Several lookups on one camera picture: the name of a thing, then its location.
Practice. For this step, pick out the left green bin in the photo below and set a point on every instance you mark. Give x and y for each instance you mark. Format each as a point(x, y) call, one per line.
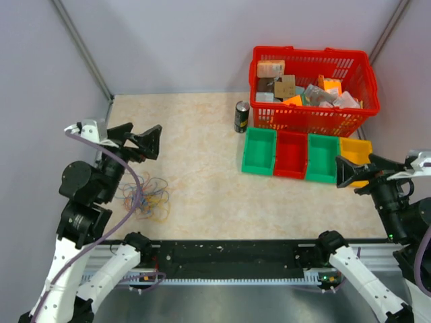
point(259, 151)

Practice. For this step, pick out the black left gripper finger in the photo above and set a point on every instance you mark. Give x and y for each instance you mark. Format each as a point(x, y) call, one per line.
point(119, 132)
point(148, 143)

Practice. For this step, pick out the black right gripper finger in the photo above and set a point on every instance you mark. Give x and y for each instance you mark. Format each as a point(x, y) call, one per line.
point(381, 164)
point(350, 174)

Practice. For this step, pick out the brown cardboard box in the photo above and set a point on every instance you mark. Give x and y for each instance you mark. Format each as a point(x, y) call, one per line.
point(285, 87)

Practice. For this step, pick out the green bin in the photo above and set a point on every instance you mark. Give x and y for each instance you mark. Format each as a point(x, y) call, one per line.
point(322, 151)
point(259, 151)

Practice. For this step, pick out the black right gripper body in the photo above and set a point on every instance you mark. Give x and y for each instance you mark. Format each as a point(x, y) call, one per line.
point(382, 190)

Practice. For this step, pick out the clear plastic bags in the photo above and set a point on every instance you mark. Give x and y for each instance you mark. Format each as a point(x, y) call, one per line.
point(315, 96)

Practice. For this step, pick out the orange packet in basket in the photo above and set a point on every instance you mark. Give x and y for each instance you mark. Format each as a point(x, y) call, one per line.
point(330, 85)

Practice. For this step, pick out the yellow bin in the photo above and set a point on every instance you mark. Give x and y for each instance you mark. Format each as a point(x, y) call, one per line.
point(356, 151)

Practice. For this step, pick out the orange box in basket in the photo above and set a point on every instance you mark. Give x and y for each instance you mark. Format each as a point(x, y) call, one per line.
point(270, 68)

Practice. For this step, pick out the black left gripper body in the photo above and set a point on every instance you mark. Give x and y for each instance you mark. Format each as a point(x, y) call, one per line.
point(128, 152)

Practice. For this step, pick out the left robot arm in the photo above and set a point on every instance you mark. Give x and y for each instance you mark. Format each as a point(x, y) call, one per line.
point(64, 297)

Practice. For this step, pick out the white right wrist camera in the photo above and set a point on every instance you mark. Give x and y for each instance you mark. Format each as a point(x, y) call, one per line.
point(417, 164)

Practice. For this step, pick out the red bin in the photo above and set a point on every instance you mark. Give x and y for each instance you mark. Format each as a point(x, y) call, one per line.
point(291, 156)

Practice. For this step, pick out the right green bin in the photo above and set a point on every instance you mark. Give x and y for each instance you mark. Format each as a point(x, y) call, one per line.
point(322, 151)

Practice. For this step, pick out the dark drink can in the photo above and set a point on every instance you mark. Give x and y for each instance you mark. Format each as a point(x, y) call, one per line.
point(242, 109)

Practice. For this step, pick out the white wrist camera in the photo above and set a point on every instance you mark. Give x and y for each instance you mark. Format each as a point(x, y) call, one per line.
point(93, 130)
point(417, 164)

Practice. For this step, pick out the red plastic basket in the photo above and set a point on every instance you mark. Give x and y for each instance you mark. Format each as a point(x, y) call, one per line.
point(351, 67)

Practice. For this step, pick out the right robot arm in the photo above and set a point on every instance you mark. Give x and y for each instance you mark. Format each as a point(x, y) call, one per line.
point(407, 224)

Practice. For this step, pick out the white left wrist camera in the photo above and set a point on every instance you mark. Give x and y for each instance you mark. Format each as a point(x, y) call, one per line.
point(93, 130)

